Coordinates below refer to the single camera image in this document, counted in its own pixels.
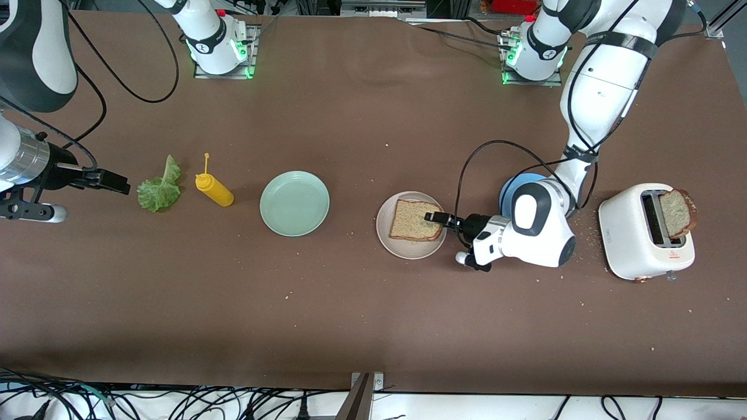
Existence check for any brown bread slice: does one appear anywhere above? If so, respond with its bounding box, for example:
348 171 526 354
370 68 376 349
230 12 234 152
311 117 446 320
658 188 699 239
389 199 445 242

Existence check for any yellow mustard squeeze bottle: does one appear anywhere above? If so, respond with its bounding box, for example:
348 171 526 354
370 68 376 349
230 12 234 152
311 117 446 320
195 153 235 207

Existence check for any blue plate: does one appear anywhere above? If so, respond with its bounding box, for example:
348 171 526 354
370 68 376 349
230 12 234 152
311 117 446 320
498 173 552 220

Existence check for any beige plate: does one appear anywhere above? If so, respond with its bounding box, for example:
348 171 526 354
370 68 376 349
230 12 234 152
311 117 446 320
376 191 449 261

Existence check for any light green plate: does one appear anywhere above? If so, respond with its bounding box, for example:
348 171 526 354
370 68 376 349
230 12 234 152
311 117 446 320
259 170 331 237

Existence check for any green lettuce leaf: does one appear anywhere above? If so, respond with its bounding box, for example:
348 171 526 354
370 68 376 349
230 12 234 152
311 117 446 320
137 154 183 213

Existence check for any brown table cover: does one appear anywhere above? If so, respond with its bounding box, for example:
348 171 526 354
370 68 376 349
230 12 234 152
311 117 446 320
0 10 747 397

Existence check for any white toaster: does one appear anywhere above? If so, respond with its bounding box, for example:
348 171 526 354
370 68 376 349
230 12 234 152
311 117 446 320
598 183 696 283

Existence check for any grey metal strut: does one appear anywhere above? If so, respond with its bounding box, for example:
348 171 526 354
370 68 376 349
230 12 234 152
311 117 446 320
334 373 372 420

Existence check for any grey metal equipment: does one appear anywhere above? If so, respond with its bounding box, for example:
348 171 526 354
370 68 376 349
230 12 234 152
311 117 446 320
340 0 428 18

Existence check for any red box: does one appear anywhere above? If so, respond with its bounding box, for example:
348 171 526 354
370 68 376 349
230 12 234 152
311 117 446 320
490 0 540 15

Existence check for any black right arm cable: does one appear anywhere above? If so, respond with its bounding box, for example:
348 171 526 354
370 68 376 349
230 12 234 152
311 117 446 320
0 0 180 173

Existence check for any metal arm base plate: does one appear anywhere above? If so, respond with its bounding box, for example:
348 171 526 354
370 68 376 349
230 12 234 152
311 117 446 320
499 29 564 87
194 23 260 79

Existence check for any silver corner bracket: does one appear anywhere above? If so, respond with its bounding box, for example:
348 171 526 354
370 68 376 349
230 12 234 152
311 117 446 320
350 372 385 393

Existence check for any black base cable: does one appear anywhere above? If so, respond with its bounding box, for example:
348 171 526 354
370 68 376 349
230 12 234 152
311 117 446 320
409 16 514 50

